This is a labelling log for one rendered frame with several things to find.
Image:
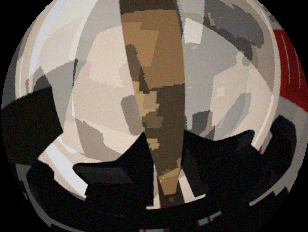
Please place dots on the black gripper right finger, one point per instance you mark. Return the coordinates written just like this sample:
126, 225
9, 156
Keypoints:
200, 156

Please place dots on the long tan wooden rail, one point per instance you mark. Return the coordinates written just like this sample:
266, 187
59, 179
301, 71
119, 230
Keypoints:
153, 47

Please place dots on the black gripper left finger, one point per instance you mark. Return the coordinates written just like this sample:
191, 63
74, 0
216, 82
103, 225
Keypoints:
133, 169

